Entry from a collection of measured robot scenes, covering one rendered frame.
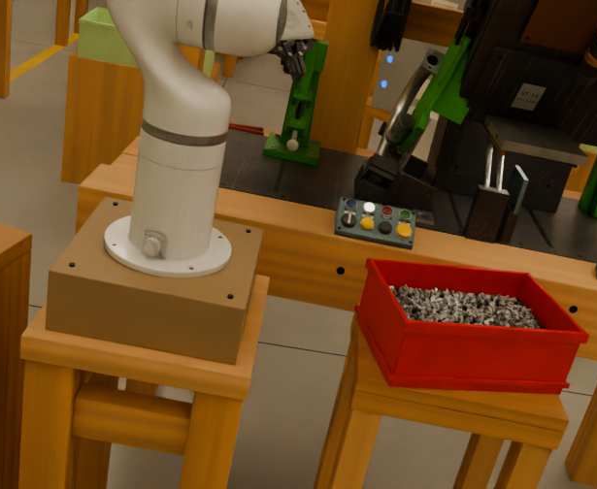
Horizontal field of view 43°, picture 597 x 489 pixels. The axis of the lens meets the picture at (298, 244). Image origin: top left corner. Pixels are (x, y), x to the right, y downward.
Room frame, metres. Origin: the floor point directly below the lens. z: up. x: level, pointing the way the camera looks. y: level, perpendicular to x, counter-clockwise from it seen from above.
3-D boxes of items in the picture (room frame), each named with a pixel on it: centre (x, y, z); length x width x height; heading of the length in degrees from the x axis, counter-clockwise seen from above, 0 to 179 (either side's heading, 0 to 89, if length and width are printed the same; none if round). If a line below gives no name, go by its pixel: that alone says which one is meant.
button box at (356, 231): (1.37, -0.14, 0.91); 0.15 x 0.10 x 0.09; 91
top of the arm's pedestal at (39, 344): (1.04, 0.19, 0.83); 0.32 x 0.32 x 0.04; 2
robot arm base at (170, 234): (1.04, 0.19, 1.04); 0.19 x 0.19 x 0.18
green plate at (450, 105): (1.61, -0.25, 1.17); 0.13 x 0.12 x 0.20; 91
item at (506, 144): (1.57, -0.40, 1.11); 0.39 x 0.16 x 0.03; 1
